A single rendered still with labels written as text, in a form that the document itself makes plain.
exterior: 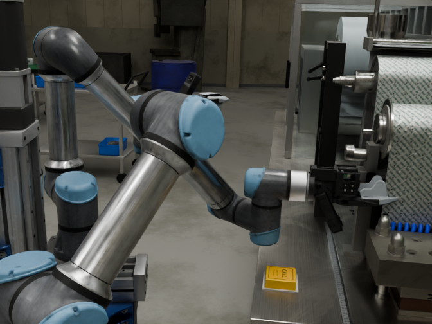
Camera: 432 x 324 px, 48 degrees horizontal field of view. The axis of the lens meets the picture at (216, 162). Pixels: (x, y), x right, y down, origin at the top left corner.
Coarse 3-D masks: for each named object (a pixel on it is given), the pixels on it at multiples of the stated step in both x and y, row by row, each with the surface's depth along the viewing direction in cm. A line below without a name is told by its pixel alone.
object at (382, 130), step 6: (378, 114) 117; (384, 114) 117; (378, 120) 116; (384, 120) 115; (378, 126) 116; (384, 126) 115; (378, 132) 115; (384, 132) 115; (378, 138) 116; (384, 138) 116
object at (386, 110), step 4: (384, 108) 118; (388, 108) 115; (384, 112) 118; (388, 112) 114; (388, 116) 114; (388, 120) 113; (388, 124) 113; (388, 128) 113; (388, 132) 113; (388, 136) 113; (380, 144) 121; (384, 144) 116; (380, 148) 121; (384, 148) 116
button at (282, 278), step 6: (270, 270) 116; (276, 270) 116; (282, 270) 116; (288, 270) 116; (294, 270) 117; (270, 276) 113; (276, 276) 113; (282, 276) 113; (288, 276) 113; (294, 276) 114; (270, 282) 112; (276, 282) 112; (282, 282) 112; (288, 282) 112; (294, 282) 111; (276, 288) 112; (282, 288) 112; (288, 288) 112; (294, 288) 112
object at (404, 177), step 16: (400, 160) 114; (416, 160) 113; (400, 176) 115; (416, 176) 114; (400, 192) 116; (416, 192) 115; (384, 208) 117; (400, 208) 117; (416, 208) 116; (416, 224) 117
